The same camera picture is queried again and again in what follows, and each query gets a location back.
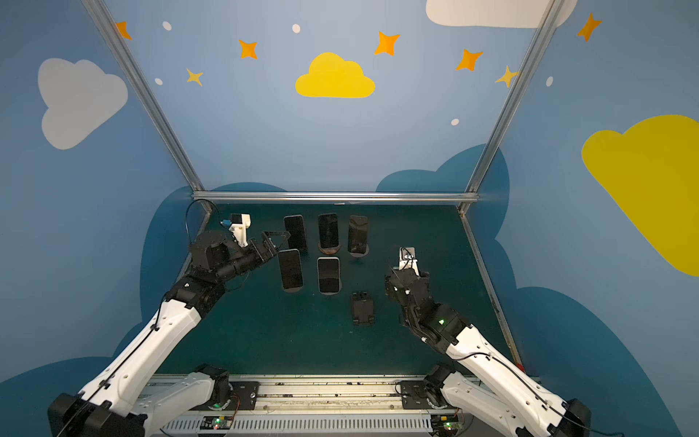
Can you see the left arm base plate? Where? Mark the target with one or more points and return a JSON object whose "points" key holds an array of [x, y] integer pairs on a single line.
{"points": [[242, 396]]}

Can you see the grey round stand back right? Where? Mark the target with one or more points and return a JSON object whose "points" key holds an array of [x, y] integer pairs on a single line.
{"points": [[359, 251]]}

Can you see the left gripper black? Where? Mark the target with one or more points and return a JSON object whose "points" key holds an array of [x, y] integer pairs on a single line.
{"points": [[262, 248]]}

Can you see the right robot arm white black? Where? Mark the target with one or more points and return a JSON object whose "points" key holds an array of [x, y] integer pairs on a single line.
{"points": [[504, 397]]}

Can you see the right controller board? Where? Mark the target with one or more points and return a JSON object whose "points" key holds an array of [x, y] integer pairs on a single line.
{"points": [[445, 425]]}

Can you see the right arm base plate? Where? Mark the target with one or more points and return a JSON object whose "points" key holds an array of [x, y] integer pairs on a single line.
{"points": [[416, 395]]}

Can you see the pink-edged phone back left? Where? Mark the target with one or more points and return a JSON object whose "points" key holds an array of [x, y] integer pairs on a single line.
{"points": [[295, 226]]}

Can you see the right aluminium frame post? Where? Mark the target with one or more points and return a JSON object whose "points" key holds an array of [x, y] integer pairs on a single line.
{"points": [[532, 59]]}

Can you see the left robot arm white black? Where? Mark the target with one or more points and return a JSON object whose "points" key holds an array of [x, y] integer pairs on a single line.
{"points": [[109, 404]]}

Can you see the horizontal aluminium frame bar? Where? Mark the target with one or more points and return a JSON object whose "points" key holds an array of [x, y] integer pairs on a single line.
{"points": [[335, 197]]}

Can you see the left controller board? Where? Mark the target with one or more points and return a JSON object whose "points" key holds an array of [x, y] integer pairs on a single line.
{"points": [[216, 423]]}

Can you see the light blue phone front left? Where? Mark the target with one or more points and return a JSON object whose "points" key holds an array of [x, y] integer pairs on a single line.
{"points": [[290, 268]]}

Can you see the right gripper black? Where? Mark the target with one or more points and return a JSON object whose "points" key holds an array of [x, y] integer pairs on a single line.
{"points": [[407, 279]]}

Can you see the aluminium mounting rail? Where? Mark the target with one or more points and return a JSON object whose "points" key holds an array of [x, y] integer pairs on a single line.
{"points": [[312, 405]]}

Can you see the black folding phone stand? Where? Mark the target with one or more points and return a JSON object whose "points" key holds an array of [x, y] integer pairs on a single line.
{"points": [[362, 309]]}

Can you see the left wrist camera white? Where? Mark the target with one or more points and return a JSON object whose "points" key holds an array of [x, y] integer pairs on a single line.
{"points": [[238, 224]]}

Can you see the aluminium frame post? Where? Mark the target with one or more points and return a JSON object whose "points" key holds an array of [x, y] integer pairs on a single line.
{"points": [[532, 59], [104, 22]]}

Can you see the left aluminium frame post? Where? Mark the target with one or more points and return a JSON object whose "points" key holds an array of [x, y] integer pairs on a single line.
{"points": [[104, 22]]}

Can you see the dark phone back middle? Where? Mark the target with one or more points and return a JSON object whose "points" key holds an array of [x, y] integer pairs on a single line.
{"points": [[328, 230]]}

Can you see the round wooden phone stand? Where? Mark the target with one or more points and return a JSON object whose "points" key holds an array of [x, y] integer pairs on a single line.
{"points": [[329, 251]]}

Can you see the controller board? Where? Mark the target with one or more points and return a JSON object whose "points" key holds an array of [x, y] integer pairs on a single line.
{"points": [[445, 425], [216, 423]]}

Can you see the dark phone back right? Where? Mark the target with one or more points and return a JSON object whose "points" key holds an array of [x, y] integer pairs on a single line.
{"points": [[358, 230]]}

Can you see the white-edged phone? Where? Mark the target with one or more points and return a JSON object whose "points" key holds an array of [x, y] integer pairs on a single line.
{"points": [[329, 274]]}

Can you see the dark phone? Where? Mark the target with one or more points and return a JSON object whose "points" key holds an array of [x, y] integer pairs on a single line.
{"points": [[358, 230], [328, 230]]}

